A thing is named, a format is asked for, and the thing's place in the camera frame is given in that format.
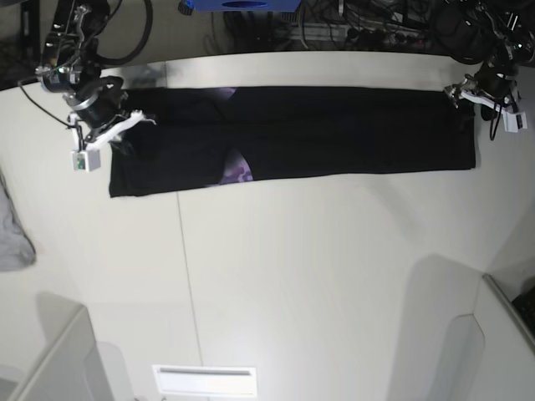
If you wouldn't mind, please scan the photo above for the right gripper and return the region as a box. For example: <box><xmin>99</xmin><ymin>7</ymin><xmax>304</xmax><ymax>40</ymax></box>
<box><xmin>62</xmin><ymin>76</ymin><xmax>157</xmax><ymax>159</ymax></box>

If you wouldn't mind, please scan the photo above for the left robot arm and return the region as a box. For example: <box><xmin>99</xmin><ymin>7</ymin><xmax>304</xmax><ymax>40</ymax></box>
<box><xmin>430</xmin><ymin>1</ymin><xmax>534</xmax><ymax>140</ymax></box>

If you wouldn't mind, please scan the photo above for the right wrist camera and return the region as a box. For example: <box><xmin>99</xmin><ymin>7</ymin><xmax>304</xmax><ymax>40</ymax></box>
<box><xmin>71</xmin><ymin>150</ymin><xmax>101</xmax><ymax>172</ymax></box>

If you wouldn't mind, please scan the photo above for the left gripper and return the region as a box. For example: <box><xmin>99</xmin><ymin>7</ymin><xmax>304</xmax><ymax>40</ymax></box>
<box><xmin>444</xmin><ymin>62</ymin><xmax>519</xmax><ymax>134</ymax></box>

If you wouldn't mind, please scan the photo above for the white side panel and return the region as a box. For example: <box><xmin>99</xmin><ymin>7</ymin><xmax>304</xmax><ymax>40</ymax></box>
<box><xmin>446</xmin><ymin>275</ymin><xmax>534</xmax><ymax>400</ymax></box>
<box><xmin>1</xmin><ymin>305</ymin><xmax>114</xmax><ymax>400</ymax></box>

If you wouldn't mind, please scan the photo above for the black T-shirt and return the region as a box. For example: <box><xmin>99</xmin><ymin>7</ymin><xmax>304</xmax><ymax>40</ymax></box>
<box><xmin>109</xmin><ymin>87</ymin><xmax>476</xmax><ymax>197</ymax></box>

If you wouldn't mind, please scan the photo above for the blue box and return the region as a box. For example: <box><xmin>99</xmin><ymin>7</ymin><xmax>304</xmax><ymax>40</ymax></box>
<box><xmin>181</xmin><ymin>0</ymin><xmax>301</xmax><ymax>12</ymax></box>

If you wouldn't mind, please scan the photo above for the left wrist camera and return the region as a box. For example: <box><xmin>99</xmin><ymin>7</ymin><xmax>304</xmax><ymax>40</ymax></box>
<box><xmin>502</xmin><ymin>111</ymin><xmax>527</xmax><ymax>133</ymax></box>

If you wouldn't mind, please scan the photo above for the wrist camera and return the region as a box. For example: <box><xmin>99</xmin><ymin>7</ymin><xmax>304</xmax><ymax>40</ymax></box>
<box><xmin>71</xmin><ymin>150</ymin><xmax>101</xmax><ymax>172</ymax></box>
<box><xmin>502</xmin><ymin>111</ymin><xmax>527</xmax><ymax>133</ymax></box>

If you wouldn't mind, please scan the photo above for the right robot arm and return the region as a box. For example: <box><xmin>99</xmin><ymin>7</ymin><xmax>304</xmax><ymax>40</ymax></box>
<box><xmin>34</xmin><ymin>1</ymin><xmax>156</xmax><ymax>172</ymax></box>

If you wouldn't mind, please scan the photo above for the white power strip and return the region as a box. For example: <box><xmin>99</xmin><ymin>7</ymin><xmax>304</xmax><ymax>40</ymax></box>
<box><xmin>277</xmin><ymin>23</ymin><xmax>426</xmax><ymax>43</ymax></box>

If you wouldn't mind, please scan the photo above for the grey cloth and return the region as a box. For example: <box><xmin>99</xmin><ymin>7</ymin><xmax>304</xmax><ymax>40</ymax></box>
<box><xmin>0</xmin><ymin>174</ymin><xmax>37</xmax><ymax>272</ymax></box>

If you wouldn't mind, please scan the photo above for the white side panel left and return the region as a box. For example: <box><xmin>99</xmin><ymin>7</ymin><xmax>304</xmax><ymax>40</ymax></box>
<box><xmin>1</xmin><ymin>305</ymin><xmax>114</xmax><ymax>400</ymax></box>

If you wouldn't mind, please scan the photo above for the white slotted tray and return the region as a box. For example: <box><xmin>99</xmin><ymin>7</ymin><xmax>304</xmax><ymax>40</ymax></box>
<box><xmin>152</xmin><ymin>365</ymin><xmax>258</xmax><ymax>398</ymax></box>

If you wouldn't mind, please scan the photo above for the white side panel right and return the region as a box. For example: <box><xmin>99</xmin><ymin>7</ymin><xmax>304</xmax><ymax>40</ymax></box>
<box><xmin>446</xmin><ymin>275</ymin><xmax>534</xmax><ymax>400</ymax></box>

